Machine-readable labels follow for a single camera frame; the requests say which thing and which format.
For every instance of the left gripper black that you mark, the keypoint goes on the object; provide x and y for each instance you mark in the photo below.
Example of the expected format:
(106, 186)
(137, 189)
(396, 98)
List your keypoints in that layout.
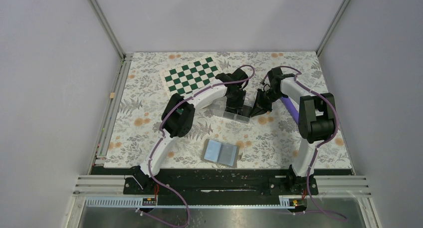
(238, 106)

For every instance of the green white chessboard mat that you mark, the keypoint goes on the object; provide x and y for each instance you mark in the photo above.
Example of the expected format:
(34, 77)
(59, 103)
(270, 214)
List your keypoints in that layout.
(185, 78)

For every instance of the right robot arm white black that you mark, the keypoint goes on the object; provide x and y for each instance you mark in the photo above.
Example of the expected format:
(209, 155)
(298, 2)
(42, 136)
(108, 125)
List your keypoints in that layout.
(316, 118)

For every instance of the floral tablecloth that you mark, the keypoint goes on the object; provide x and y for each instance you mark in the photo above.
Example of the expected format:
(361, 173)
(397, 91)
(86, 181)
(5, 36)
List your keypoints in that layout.
(269, 141)

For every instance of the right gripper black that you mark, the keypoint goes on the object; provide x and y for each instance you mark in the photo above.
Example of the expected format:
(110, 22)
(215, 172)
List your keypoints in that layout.
(260, 108)

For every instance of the clear acrylic card box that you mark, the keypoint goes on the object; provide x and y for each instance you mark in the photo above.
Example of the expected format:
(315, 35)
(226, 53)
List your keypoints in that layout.
(219, 108)

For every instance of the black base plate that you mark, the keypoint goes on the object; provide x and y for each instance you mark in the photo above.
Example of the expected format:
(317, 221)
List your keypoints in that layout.
(217, 187)

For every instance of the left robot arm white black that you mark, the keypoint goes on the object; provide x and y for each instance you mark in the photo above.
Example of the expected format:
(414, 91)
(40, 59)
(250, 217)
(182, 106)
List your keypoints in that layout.
(177, 118)

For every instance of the purple pen-shaped tool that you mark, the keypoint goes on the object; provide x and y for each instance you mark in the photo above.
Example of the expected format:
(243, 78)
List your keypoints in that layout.
(291, 108)

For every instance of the beige leather card holder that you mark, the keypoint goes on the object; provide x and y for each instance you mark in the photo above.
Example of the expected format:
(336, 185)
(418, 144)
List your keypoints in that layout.
(220, 153)

